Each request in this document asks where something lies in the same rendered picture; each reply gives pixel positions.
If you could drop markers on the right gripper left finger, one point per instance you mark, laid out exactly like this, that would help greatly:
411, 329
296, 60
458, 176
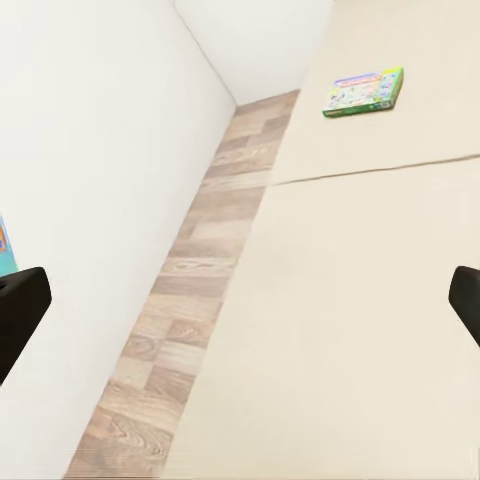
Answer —
25, 297

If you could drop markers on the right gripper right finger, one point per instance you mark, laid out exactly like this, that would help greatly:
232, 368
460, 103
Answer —
464, 296

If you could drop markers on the bed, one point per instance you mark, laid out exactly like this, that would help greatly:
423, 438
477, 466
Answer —
337, 355

